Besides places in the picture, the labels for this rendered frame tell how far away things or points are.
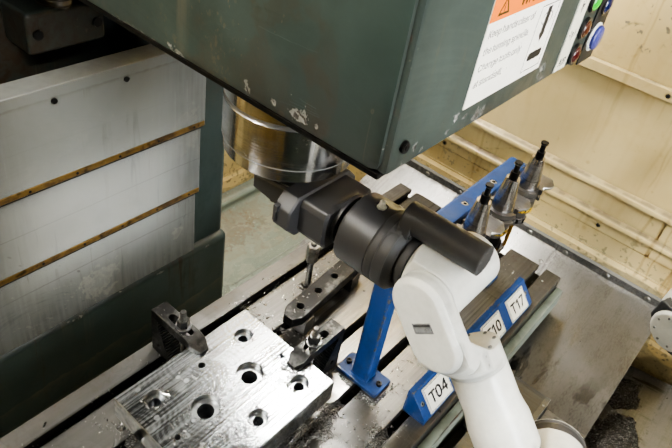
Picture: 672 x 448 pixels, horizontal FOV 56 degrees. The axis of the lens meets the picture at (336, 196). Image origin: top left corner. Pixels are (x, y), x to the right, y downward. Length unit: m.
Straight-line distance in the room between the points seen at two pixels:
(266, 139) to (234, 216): 1.44
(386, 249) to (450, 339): 0.11
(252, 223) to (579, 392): 1.08
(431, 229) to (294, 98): 0.21
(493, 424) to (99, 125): 0.78
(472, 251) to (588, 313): 1.16
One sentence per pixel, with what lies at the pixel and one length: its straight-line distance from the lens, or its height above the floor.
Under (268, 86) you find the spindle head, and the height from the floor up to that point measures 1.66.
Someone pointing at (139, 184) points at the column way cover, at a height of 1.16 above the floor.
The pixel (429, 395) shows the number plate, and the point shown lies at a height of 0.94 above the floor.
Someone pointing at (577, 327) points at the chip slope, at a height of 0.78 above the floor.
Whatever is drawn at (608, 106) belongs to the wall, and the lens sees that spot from 1.66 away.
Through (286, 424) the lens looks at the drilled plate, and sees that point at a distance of 1.12.
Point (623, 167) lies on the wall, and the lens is 1.69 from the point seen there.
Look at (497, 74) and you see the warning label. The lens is 0.62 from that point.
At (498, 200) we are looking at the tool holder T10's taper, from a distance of 1.24.
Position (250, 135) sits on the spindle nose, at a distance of 0.68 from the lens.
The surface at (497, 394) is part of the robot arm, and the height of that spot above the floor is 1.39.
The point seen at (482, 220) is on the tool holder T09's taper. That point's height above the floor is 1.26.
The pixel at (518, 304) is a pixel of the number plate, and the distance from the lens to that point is 1.51.
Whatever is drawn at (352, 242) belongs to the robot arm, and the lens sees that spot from 0.69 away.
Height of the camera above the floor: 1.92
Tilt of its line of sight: 37 degrees down
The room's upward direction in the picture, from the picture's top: 10 degrees clockwise
